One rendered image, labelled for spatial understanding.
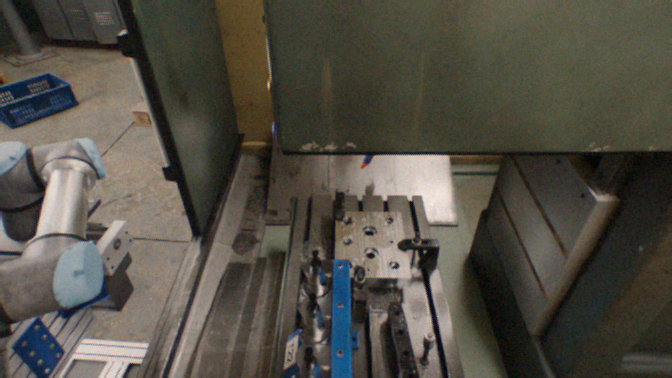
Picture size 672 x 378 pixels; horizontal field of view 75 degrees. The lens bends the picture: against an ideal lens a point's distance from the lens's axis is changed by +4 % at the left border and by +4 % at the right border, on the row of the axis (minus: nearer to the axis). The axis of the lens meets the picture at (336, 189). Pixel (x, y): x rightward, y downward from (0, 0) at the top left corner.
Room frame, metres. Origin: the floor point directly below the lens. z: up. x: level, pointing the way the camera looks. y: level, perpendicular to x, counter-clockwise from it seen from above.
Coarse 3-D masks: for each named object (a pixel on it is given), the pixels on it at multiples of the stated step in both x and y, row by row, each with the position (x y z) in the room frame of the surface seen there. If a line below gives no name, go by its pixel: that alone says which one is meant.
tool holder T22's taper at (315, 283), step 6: (312, 270) 0.59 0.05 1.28; (318, 270) 0.59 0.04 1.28; (312, 276) 0.59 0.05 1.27; (318, 276) 0.58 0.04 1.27; (324, 276) 0.60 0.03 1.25; (312, 282) 0.58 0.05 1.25; (318, 282) 0.58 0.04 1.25; (324, 282) 0.59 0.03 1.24; (312, 288) 0.58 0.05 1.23; (318, 288) 0.58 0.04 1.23
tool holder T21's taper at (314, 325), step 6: (318, 306) 0.49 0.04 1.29; (306, 312) 0.49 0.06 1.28; (312, 312) 0.48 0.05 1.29; (318, 312) 0.48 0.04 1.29; (306, 318) 0.48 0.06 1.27; (312, 318) 0.48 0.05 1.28; (318, 318) 0.48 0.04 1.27; (306, 324) 0.48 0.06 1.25; (312, 324) 0.47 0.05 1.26; (318, 324) 0.48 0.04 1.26; (324, 324) 0.49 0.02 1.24; (306, 330) 0.48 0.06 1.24; (312, 330) 0.47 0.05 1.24; (318, 330) 0.47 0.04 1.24; (324, 330) 0.48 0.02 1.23; (312, 336) 0.47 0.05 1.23
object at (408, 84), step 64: (320, 0) 0.58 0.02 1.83; (384, 0) 0.58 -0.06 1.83; (448, 0) 0.58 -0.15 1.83; (512, 0) 0.58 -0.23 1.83; (576, 0) 0.58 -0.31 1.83; (640, 0) 0.58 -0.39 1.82; (320, 64) 0.58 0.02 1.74; (384, 64) 0.58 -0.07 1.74; (448, 64) 0.58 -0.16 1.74; (512, 64) 0.58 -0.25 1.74; (576, 64) 0.58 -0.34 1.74; (640, 64) 0.57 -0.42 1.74; (320, 128) 0.58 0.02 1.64; (384, 128) 0.58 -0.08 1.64; (448, 128) 0.58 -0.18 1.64; (512, 128) 0.58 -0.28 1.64; (576, 128) 0.58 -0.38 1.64; (640, 128) 0.57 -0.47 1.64
